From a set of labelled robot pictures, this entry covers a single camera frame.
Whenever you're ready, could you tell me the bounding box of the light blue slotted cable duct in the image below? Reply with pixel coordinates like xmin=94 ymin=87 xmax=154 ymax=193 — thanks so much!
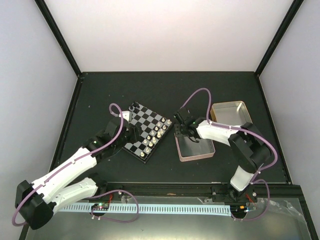
xmin=60 ymin=202 xmax=232 ymax=217

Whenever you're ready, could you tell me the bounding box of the black right frame post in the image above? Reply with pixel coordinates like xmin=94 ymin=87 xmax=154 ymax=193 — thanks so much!
xmin=254 ymin=0 xmax=304 ymax=77

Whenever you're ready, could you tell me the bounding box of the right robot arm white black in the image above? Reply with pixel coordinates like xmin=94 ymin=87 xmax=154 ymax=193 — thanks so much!
xmin=174 ymin=107 xmax=274 ymax=202

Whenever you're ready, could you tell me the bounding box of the pink tin box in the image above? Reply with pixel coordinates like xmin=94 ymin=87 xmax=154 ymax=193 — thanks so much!
xmin=174 ymin=136 xmax=216 ymax=162

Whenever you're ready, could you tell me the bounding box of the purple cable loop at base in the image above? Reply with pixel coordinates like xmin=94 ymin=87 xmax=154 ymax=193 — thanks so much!
xmin=90 ymin=189 xmax=140 ymax=223

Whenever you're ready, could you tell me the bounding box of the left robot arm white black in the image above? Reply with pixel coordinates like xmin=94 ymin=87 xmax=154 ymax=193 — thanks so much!
xmin=12 ymin=116 xmax=142 ymax=230

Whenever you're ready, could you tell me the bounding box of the black white chessboard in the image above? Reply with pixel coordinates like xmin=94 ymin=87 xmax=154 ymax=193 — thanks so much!
xmin=123 ymin=101 xmax=174 ymax=164

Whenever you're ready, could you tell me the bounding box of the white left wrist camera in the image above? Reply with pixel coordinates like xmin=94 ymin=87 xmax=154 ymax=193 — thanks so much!
xmin=122 ymin=110 xmax=132 ymax=123

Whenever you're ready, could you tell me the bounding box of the black mounting rail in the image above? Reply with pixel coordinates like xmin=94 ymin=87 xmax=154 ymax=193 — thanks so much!
xmin=99 ymin=182 xmax=241 ymax=201

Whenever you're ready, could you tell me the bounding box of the small circuit board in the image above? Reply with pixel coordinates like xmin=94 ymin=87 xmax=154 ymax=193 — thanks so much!
xmin=91 ymin=203 xmax=109 ymax=211

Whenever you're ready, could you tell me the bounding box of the yellow tin lid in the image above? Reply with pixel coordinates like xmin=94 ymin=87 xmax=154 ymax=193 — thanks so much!
xmin=210 ymin=101 xmax=252 ymax=126

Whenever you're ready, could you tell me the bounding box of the black left frame post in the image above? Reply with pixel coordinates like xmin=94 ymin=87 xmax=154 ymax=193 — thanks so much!
xmin=34 ymin=0 xmax=82 ymax=77

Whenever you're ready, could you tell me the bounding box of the black frame post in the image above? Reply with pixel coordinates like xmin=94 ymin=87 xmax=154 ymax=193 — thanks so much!
xmin=34 ymin=0 xmax=82 ymax=77
xmin=254 ymin=0 xmax=304 ymax=77

